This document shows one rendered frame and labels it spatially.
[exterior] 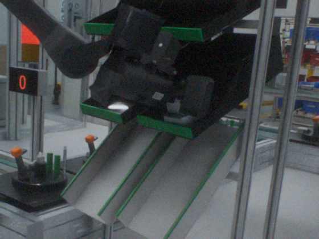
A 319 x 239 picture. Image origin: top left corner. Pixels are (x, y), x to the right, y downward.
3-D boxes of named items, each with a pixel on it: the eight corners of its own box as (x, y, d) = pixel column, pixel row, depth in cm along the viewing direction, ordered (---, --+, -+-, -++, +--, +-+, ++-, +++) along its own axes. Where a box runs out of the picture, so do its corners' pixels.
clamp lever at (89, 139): (94, 161, 133) (89, 138, 130) (89, 160, 135) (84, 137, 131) (102, 155, 136) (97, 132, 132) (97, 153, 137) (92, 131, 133)
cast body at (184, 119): (185, 135, 80) (176, 98, 77) (166, 130, 84) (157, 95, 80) (215, 112, 85) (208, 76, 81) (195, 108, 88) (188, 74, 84)
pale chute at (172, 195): (175, 253, 82) (164, 240, 79) (125, 227, 92) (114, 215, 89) (255, 132, 90) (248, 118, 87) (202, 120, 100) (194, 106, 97)
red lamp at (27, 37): (29, 43, 129) (29, 25, 128) (17, 42, 132) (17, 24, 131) (43, 44, 133) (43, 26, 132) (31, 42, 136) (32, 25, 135)
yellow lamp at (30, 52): (29, 62, 130) (29, 44, 129) (17, 60, 133) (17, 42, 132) (43, 62, 134) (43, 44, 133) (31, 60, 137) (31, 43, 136)
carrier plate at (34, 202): (33, 215, 104) (34, 206, 103) (-29, 188, 118) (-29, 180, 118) (105, 192, 122) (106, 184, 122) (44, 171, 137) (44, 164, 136)
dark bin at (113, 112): (123, 125, 88) (112, 90, 84) (82, 114, 98) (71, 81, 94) (215, 63, 102) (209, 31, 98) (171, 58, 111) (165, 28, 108)
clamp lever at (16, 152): (23, 178, 114) (15, 151, 110) (18, 176, 115) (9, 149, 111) (34, 170, 116) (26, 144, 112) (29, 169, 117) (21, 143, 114)
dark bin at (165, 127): (192, 140, 79) (183, 102, 75) (139, 126, 88) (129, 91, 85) (283, 70, 93) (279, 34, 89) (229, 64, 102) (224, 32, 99)
